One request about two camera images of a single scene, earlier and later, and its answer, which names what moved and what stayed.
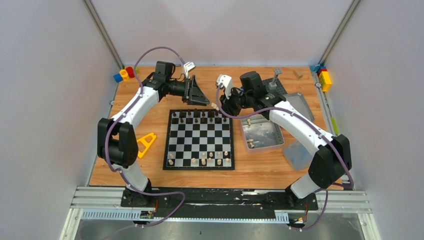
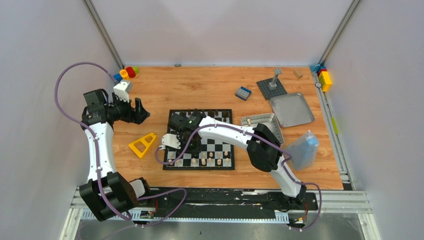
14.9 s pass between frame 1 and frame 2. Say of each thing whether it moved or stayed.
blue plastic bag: stayed
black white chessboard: stayed
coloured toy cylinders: stayed
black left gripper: moved
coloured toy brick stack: stayed
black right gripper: moved
